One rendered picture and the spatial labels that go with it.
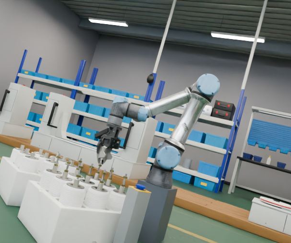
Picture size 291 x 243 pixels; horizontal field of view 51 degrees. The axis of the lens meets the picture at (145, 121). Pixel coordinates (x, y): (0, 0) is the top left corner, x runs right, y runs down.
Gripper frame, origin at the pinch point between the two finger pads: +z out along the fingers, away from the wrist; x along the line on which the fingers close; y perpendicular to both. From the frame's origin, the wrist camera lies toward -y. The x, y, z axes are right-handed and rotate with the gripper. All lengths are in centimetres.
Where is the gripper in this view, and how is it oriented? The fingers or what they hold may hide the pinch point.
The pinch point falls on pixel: (100, 161)
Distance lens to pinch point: 163.5
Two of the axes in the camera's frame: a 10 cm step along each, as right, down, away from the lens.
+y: 7.0, 1.5, -7.0
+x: 6.6, 2.4, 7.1
